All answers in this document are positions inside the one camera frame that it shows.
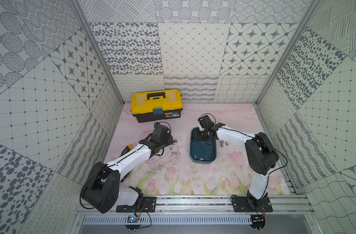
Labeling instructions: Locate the right controller board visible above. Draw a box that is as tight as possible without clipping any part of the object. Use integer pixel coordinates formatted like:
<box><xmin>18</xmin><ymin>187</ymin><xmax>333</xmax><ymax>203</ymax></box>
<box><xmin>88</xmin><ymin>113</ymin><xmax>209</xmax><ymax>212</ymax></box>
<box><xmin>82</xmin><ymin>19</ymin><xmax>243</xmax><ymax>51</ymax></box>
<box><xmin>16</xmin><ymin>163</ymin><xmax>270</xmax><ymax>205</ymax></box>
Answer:
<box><xmin>250</xmin><ymin>215</ymin><xmax>266</xmax><ymax>231</ymax></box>

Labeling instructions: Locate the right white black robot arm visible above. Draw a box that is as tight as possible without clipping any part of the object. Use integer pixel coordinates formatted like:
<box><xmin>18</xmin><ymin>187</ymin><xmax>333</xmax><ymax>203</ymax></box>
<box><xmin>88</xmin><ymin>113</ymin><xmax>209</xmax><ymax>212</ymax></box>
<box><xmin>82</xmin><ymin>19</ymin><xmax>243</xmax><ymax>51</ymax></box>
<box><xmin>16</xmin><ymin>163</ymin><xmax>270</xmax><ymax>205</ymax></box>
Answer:
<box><xmin>195</xmin><ymin>115</ymin><xmax>279</xmax><ymax>202</ymax></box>

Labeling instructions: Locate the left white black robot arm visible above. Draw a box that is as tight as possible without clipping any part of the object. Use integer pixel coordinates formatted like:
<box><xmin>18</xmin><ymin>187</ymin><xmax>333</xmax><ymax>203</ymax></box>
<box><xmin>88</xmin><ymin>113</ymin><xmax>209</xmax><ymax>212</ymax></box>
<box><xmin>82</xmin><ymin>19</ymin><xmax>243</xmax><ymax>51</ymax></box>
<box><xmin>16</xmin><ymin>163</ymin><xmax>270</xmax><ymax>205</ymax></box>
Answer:
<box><xmin>79</xmin><ymin>122</ymin><xmax>174</xmax><ymax>214</ymax></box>

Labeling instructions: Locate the aluminium mounting rail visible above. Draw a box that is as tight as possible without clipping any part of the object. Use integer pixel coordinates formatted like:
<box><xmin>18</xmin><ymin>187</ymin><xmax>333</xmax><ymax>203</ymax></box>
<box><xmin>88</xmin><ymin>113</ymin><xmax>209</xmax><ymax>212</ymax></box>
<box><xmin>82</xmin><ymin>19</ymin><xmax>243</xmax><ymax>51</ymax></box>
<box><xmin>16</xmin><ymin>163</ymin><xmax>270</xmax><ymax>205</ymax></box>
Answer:
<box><xmin>74</xmin><ymin>194</ymin><xmax>315</xmax><ymax>216</ymax></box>

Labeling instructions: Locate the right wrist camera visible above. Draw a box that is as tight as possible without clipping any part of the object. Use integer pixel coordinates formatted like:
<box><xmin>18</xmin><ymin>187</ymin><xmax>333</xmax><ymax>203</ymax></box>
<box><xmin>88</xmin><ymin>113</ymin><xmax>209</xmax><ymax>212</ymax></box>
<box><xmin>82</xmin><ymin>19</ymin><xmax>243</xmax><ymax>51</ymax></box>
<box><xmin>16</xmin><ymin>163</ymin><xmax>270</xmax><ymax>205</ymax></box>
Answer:
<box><xmin>198</xmin><ymin>114</ymin><xmax>215</xmax><ymax>131</ymax></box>

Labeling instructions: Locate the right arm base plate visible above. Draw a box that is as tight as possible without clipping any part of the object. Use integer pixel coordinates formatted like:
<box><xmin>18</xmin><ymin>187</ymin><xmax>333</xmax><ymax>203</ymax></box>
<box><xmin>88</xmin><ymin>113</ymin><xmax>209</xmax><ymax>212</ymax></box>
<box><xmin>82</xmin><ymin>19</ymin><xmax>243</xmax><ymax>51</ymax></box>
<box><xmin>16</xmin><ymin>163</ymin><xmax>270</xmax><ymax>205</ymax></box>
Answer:
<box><xmin>230</xmin><ymin>195</ymin><xmax>273</xmax><ymax>213</ymax></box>

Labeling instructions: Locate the white slotted cable duct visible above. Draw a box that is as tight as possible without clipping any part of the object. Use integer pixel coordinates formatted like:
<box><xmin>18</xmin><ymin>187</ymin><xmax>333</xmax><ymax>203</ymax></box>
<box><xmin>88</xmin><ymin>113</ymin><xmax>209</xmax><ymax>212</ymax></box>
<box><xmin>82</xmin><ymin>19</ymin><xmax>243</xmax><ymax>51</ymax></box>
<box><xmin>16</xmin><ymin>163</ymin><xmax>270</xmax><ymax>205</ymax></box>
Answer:
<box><xmin>83</xmin><ymin>214</ymin><xmax>251</xmax><ymax>225</ymax></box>

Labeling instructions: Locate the teal plastic storage tray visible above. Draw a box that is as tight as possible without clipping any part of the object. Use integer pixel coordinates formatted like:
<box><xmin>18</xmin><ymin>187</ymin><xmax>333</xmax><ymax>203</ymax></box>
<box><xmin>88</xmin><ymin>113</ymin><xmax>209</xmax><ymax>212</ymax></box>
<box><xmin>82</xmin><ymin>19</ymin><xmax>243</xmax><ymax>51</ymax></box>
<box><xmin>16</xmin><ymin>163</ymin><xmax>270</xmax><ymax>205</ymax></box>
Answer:
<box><xmin>189</xmin><ymin>127</ymin><xmax>217</xmax><ymax>164</ymax></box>

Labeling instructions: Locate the left controller board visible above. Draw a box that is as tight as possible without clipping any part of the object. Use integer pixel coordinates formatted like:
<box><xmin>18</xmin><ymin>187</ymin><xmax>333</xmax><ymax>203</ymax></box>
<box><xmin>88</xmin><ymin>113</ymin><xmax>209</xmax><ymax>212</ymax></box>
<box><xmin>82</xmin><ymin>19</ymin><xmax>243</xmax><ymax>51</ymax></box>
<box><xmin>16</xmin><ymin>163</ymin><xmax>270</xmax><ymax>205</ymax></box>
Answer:
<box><xmin>125</xmin><ymin>215</ymin><xmax>141</xmax><ymax>231</ymax></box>

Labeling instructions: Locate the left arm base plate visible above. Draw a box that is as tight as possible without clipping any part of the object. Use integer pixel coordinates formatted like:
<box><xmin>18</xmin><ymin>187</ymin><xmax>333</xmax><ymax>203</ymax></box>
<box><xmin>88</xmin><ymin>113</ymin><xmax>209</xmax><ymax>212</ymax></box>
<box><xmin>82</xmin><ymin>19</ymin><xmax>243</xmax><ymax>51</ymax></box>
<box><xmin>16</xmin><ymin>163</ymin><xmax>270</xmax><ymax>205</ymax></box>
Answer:
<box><xmin>116</xmin><ymin>197</ymin><xmax>157</xmax><ymax>213</ymax></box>

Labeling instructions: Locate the yellow black plastic toolbox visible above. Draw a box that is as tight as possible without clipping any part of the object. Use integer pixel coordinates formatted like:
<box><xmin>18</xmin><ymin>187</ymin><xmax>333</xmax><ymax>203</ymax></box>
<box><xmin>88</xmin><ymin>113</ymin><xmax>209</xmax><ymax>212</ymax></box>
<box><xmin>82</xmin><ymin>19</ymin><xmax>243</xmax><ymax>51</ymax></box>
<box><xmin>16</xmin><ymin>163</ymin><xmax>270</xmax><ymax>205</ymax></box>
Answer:
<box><xmin>131</xmin><ymin>89</ymin><xmax>183</xmax><ymax>123</ymax></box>

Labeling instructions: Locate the controller board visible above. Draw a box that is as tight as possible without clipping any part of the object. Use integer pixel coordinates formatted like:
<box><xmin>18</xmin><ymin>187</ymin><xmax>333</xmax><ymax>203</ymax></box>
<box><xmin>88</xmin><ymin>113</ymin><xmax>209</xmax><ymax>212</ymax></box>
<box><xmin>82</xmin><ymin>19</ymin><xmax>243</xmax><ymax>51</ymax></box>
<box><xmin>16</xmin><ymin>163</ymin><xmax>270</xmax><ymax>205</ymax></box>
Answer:
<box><xmin>125</xmin><ymin>215</ymin><xmax>141</xmax><ymax>231</ymax></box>
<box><xmin>250</xmin><ymin>215</ymin><xmax>266</xmax><ymax>231</ymax></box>

